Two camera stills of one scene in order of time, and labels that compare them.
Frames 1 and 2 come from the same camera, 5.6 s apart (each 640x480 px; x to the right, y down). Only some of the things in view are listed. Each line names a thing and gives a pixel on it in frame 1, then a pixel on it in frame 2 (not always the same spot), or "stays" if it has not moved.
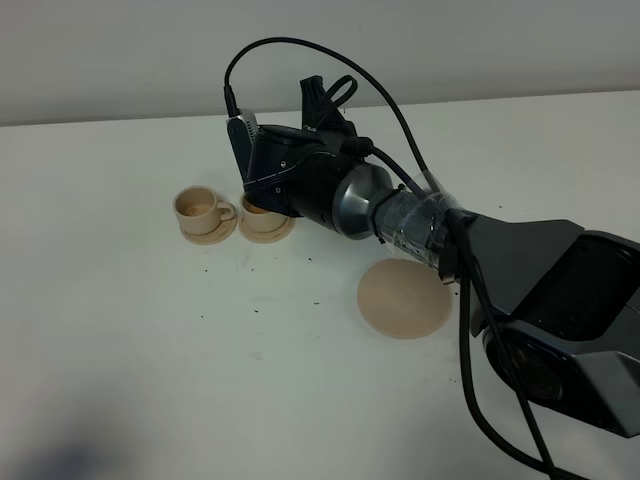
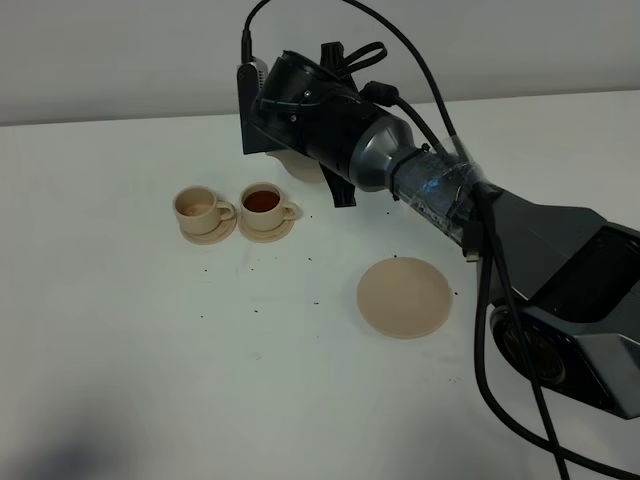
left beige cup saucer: [224, 229] stays
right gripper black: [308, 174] to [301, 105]
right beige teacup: [261, 219] stays
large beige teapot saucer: [405, 299] stays
